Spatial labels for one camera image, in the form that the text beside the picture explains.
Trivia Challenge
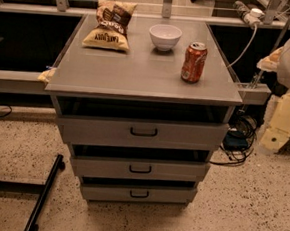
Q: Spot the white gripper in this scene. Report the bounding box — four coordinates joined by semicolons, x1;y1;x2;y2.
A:
259;92;290;153

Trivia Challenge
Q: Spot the grey bottom drawer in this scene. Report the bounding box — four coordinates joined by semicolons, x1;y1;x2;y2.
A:
80;184;197;204

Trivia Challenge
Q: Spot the grey drawer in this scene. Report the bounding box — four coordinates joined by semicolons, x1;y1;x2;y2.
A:
56;116;228;151
80;184;197;204
70;156;210;182

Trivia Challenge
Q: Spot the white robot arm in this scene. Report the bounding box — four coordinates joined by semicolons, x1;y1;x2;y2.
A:
257;38;290;152

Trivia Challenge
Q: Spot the grey drawer cabinet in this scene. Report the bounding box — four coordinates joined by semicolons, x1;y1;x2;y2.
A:
36;9;249;214

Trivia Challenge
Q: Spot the grey middle drawer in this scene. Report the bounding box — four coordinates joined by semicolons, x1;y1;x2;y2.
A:
70;156;210;182

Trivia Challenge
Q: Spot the grey top drawer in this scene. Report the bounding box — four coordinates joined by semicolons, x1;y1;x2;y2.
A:
56;116;228;151

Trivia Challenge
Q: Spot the grey metal rod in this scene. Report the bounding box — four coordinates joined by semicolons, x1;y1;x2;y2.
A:
247;0;290;93

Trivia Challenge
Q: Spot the white power strip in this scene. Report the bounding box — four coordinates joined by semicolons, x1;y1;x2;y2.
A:
233;0;263;28

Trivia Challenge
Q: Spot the orange soda can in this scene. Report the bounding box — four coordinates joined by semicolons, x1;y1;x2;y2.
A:
180;42;207;83

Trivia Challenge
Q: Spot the white bowl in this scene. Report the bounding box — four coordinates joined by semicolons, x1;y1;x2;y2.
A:
149;24;183;51

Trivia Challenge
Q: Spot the yellow brown chip bag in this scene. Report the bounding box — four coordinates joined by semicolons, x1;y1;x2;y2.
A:
82;0;137;52

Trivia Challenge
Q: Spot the yellow tape piece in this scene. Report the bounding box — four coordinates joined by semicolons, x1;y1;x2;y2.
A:
38;68;56;84

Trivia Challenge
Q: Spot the black stand leg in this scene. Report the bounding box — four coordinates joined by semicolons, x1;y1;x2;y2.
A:
0;154;66;231

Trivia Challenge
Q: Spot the grey right rail beam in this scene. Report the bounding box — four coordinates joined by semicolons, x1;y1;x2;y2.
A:
236;83;271;106

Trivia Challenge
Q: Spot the grey rail beam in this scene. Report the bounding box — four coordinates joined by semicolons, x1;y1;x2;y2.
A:
0;70;48;96
236;83;271;106

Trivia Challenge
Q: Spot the black cable bundle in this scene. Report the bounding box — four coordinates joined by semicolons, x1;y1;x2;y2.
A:
209;111;259;169

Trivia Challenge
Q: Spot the white power cable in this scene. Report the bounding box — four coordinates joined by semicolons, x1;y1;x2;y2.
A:
226;21;260;72

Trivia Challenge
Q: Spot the grey left rail beam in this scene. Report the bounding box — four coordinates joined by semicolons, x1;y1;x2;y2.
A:
0;70;48;96

